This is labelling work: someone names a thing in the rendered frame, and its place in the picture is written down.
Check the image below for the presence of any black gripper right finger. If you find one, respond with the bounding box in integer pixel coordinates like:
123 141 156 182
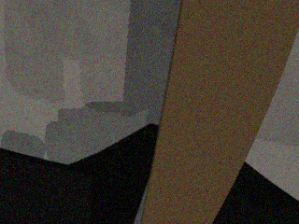
213 161 299 224

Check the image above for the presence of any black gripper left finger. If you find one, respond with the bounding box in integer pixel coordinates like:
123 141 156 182
0 123 160 224

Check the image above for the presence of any long brown wooden plank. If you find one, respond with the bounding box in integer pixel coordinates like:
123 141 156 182
139 0 299 224

